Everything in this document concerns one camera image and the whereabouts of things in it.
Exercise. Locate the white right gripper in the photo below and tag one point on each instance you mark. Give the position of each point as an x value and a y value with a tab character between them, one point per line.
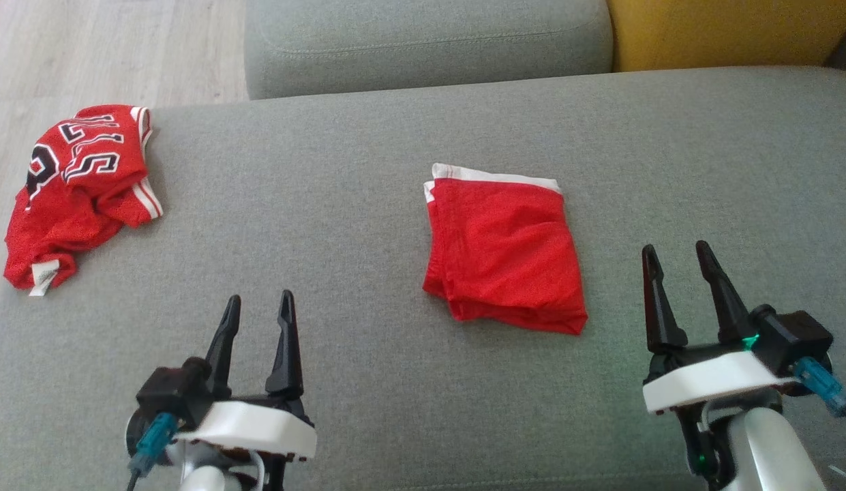
709	382

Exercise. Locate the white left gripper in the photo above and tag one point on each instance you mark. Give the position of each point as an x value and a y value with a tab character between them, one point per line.
252	426

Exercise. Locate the red shorts with white trim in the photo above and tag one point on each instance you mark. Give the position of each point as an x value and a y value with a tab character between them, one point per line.
504	252

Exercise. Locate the red jersey with black lettering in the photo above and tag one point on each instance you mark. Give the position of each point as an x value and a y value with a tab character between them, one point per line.
75	198

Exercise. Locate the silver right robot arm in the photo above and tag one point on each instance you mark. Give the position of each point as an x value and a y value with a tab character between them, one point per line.
770	450

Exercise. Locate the big yellow sofa back cushion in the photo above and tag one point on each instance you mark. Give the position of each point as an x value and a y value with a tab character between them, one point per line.
722	31

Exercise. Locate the grey sofa seat cushion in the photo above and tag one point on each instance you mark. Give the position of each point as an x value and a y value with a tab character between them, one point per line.
422	41

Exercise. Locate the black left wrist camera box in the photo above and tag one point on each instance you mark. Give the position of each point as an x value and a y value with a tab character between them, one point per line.
174	392

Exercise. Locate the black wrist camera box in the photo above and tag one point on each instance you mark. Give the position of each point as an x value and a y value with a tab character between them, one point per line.
174	392
794	337

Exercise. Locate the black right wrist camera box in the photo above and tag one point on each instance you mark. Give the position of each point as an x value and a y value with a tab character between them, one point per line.
794	337

